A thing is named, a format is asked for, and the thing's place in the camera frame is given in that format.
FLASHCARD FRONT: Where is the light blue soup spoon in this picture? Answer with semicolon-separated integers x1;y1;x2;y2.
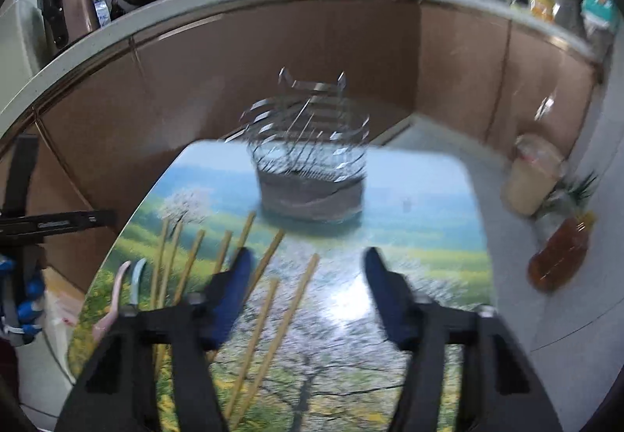
129;258;147;307

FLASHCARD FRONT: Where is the pink ceramic soup spoon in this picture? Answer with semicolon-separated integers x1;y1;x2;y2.
92;261;131;343

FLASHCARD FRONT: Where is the cooking oil bottle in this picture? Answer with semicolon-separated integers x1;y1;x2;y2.
528;211;597;294

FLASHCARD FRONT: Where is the beige trash bin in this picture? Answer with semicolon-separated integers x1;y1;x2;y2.
501;133;565;216

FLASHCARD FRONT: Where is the yellow oil jug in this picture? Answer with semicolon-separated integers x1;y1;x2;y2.
530;0;556;22

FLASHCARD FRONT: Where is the teal hanging package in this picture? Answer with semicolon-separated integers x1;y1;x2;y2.
581;0;618;31

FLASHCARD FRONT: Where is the wire utensil holder basket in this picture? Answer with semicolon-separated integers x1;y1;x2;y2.
240;68;369;222

